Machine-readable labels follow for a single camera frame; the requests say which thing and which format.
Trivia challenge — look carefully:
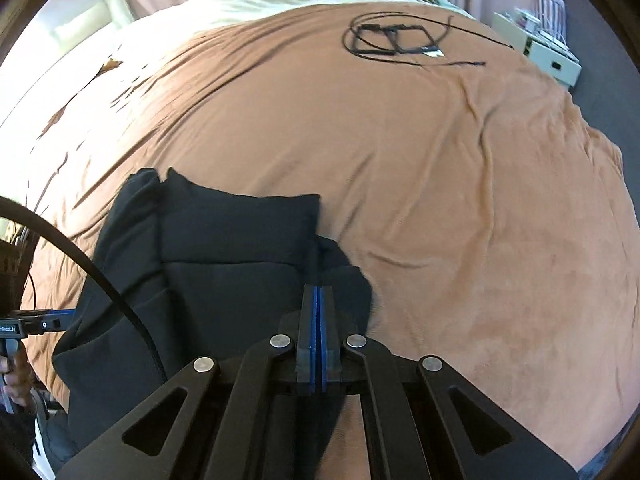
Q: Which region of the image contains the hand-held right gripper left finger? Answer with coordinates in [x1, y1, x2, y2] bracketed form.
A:
[60, 284, 318, 480]

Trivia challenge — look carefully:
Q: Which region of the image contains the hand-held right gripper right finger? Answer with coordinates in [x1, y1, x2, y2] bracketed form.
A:
[320, 284, 576, 480]

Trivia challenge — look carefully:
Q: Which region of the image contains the black long-sleeve shirt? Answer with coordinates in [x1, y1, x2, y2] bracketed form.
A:
[52, 167, 375, 453]

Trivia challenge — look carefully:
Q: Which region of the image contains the person's left hand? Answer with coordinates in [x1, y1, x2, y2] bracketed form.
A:
[0, 346, 37, 413]

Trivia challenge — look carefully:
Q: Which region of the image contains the white padded headboard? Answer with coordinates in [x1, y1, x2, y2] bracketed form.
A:
[50, 0, 131, 51]

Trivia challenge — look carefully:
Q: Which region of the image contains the white nightstand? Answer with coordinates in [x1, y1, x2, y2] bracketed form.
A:
[492, 10, 583, 88]

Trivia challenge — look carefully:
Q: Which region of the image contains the black coiled cable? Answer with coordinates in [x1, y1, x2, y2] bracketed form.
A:
[342, 10, 516, 68]

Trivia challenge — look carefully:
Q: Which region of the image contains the white wire rack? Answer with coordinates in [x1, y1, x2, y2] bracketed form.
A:
[530, 0, 571, 46]

